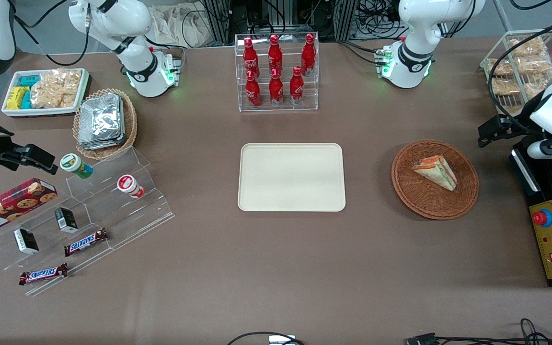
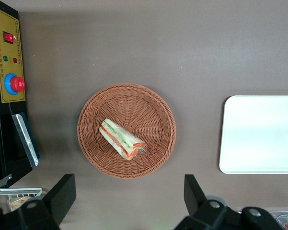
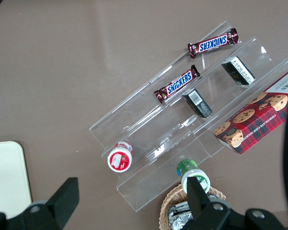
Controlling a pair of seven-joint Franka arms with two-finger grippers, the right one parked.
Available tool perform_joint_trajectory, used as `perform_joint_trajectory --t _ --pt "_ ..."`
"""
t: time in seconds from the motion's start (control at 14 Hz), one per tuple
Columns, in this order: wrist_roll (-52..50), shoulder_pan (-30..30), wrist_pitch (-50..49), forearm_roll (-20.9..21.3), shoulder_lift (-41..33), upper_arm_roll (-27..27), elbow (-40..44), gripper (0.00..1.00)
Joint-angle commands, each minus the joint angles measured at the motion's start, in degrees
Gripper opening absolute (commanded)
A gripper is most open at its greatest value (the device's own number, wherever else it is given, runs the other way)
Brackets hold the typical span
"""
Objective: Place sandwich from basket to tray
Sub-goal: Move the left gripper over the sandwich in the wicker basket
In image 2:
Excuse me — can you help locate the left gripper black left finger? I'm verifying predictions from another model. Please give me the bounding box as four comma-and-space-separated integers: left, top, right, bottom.
3, 173, 77, 230

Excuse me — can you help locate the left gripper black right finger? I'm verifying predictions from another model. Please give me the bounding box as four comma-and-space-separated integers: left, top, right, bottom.
173, 174, 242, 230

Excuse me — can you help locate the triangle sandwich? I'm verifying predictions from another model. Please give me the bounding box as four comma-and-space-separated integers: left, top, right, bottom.
98, 118, 148, 161

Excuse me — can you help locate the cream plastic tray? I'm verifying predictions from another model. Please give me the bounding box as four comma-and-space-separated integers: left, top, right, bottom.
219, 95, 288, 175

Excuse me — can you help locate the reddish-brown round wicker basket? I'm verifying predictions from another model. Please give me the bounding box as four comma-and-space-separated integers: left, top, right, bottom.
77, 83, 177, 179

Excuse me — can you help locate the crispy snack bag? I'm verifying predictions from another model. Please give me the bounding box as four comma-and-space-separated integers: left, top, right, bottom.
7, 195, 33, 211

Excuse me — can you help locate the clear acrylic bottle rack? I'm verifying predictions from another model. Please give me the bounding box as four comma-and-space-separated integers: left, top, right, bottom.
269, 210, 288, 230

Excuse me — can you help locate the black machine with yellow panel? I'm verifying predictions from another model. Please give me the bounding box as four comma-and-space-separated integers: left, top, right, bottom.
0, 0, 41, 194

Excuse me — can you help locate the white wire rack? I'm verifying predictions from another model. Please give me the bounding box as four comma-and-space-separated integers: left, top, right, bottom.
0, 187, 43, 212

